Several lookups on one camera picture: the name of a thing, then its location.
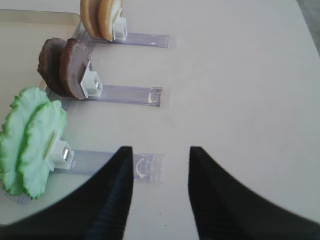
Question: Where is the cream rectangular tray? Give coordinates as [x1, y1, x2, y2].
[0, 9, 82, 91]

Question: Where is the white patty pusher block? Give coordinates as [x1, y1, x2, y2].
[80, 61, 103, 99]

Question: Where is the white bread pusher block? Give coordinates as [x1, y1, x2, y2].
[112, 8, 128, 42]

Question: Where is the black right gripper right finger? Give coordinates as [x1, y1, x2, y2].
[188, 146, 320, 240]

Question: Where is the rear tan bread slice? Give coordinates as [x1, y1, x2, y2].
[80, 0, 103, 39]

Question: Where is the white lettuce pusher block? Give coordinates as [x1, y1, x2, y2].
[44, 131, 75, 172]

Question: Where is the front green lettuce leaf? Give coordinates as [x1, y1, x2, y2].
[18, 100, 67, 199]

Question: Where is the brown meat patty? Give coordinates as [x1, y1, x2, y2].
[59, 38, 91, 100]
[37, 37, 68, 97]

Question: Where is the green lettuce leaf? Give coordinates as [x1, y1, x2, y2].
[0, 86, 49, 196]
[18, 100, 67, 199]

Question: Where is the front tan bread slice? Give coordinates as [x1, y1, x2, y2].
[97, 0, 123, 42]

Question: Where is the clear patty rail holder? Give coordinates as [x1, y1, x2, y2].
[87, 85, 171, 108]

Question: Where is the front brown meat patty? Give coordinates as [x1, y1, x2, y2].
[59, 38, 91, 100]

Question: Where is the rear green lettuce leaf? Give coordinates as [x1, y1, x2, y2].
[0, 86, 49, 196]

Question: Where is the tan bread slice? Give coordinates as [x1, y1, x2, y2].
[97, 0, 123, 42]
[80, 0, 103, 39]

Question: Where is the rear brown meat patty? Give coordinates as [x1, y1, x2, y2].
[37, 37, 68, 97]

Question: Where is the clear lettuce rail holder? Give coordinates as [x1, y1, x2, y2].
[7, 150, 164, 204]

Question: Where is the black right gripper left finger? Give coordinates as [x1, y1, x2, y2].
[0, 146, 134, 240]

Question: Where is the clear bread rail holder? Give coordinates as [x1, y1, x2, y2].
[112, 32, 177, 49]

